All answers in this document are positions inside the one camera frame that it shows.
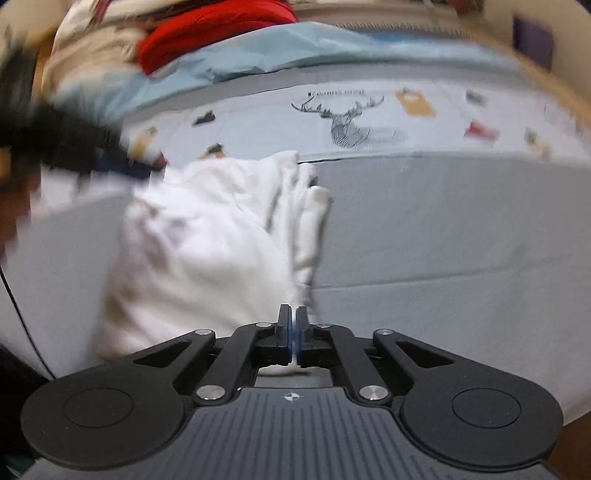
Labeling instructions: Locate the white t-shirt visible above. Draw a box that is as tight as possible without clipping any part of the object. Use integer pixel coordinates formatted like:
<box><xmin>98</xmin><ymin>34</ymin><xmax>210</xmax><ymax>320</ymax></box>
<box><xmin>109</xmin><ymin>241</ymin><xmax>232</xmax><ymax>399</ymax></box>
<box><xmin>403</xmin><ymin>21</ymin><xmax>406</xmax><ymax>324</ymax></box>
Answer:
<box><xmin>96</xmin><ymin>151</ymin><xmax>331</xmax><ymax>360</ymax></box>

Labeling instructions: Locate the cream folded blanket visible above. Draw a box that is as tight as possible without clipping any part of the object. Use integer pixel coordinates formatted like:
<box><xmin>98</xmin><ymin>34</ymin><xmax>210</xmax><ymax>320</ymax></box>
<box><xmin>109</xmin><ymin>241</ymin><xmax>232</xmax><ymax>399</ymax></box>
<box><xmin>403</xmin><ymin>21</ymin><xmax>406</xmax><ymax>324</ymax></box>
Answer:
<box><xmin>41</xmin><ymin>0</ymin><xmax>180</xmax><ymax>97</ymax></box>

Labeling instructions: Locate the red blanket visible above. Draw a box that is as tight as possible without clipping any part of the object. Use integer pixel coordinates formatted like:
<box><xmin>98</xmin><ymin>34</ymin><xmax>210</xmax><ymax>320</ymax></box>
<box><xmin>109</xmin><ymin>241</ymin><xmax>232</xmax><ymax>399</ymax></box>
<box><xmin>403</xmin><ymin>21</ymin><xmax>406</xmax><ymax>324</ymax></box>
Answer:
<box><xmin>137</xmin><ymin>0</ymin><xmax>297</xmax><ymax>75</ymax></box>

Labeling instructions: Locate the light blue quilt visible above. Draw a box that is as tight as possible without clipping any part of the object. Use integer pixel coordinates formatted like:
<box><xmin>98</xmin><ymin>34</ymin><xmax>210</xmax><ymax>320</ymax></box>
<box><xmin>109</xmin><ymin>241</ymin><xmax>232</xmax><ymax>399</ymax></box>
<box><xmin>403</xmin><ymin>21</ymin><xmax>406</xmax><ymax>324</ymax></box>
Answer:
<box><xmin>49</xmin><ymin>22</ymin><xmax>521</xmax><ymax>123</ymax></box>

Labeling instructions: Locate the purple box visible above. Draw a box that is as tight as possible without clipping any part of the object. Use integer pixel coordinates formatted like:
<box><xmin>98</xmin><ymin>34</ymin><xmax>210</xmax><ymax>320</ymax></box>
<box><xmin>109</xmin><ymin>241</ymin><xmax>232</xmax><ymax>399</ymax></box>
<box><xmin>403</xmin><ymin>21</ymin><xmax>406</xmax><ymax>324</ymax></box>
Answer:
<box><xmin>512</xmin><ymin>16</ymin><xmax>554</xmax><ymax>70</ymax></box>

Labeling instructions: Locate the grey patterned bed sheet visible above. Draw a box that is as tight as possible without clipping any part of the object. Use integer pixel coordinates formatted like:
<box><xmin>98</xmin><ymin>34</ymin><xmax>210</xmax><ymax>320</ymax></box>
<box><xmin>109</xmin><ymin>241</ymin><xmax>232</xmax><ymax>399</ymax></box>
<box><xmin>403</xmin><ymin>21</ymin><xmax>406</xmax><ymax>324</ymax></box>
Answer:
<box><xmin>1</xmin><ymin>64</ymin><xmax>590</xmax><ymax>421</ymax></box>

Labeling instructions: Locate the left hand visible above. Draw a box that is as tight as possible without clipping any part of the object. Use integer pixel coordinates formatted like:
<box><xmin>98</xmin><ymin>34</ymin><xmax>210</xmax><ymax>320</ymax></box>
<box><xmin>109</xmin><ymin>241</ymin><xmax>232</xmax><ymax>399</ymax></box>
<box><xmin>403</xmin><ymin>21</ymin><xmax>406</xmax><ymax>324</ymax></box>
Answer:
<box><xmin>0</xmin><ymin>148</ymin><xmax>41</xmax><ymax>259</ymax></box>

